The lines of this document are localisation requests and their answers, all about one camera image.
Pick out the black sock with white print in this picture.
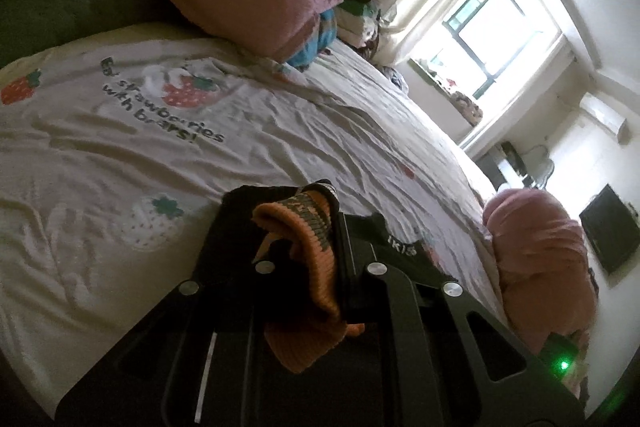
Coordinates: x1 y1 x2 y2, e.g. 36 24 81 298
367 211 458 288

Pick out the dark furniture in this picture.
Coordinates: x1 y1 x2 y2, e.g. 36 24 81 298
492 141 526 188

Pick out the strawberry printed bed sheet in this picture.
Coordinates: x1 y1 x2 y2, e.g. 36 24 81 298
0 23 511 418

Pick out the electric fan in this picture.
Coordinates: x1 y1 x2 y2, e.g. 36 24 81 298
520 146 556 188

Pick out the pink blanket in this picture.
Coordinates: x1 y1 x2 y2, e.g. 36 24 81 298
484 188 598 400

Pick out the window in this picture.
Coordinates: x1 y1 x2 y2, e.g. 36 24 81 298
410 0 563 100

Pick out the black television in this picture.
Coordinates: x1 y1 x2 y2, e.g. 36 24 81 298
580 184 640 275

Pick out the floral cloth on windowsill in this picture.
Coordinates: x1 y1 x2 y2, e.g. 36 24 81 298
447 89 485 126

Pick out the plain black sock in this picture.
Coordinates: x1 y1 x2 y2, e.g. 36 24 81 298
194 183 337 283

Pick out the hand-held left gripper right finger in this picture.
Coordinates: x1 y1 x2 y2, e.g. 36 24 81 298
335 211 586 427

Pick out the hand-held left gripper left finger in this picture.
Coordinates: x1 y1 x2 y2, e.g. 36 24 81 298
54 254 281 427

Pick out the orange knit sock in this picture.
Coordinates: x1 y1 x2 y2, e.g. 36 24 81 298
251 189 363 375

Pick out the white air conditioner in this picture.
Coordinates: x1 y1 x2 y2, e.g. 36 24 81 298
580 93 628 138

